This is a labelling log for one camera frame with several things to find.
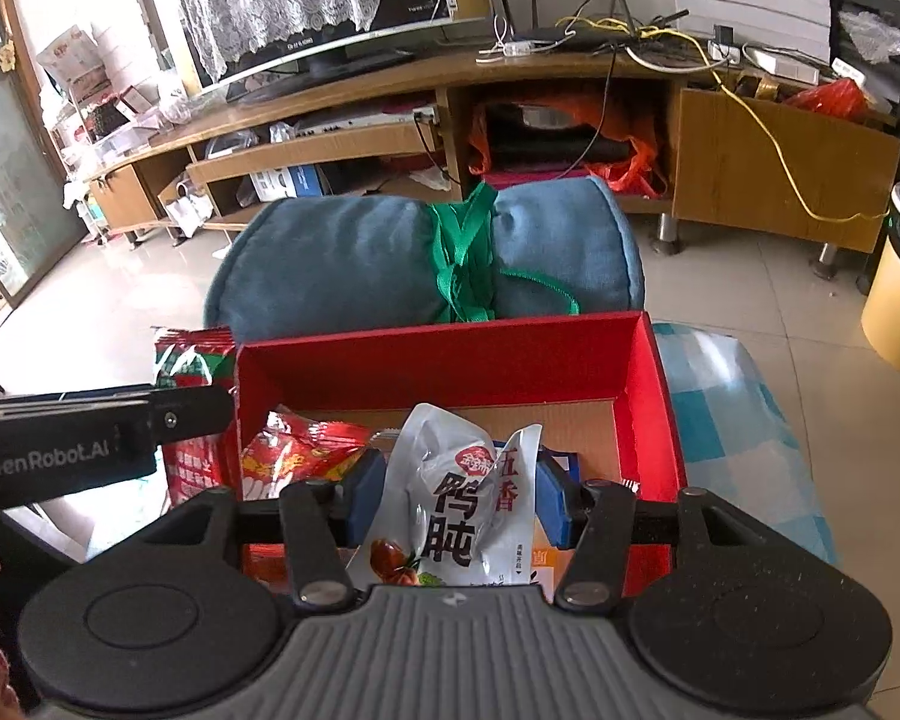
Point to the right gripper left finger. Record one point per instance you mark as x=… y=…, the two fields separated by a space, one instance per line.
x=319 y=518

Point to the rolled blue cushion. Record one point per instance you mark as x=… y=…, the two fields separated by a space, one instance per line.
x=339 y=264

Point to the red white candy packet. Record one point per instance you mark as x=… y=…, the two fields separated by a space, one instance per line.
x=201 y=451

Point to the blue coconut chips packet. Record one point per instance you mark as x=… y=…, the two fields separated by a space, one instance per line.
x=569 y=462

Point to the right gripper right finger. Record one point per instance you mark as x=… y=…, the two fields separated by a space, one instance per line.
x=594 y=521

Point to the flat screen television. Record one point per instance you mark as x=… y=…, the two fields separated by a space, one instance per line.
x=330 y=7

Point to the white blue box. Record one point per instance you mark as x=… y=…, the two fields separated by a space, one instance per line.
x=291 y=182

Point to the orange bag in cabinet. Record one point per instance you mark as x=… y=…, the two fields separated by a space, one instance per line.
x=532 y=137

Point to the wooden TV cabinet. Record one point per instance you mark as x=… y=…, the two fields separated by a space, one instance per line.
x=706 y=152

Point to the white duck gizzard packet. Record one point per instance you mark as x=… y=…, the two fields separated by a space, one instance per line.
x=456 y=508

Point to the blue checkered tablecloth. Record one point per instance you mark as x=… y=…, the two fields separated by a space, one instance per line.
x=735 y=438

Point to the red plastic bag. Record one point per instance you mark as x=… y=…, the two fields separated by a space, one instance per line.
x=842 y=99

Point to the red orange snack packet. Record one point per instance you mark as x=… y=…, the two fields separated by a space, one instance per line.
x=291 y=449

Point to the black wifi router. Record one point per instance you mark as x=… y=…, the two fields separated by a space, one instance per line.
x=578 y=31

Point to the red cardboard box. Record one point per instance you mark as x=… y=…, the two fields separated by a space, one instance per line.
x=593 y=383

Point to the round bun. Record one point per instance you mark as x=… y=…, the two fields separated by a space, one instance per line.
x=548 y=565

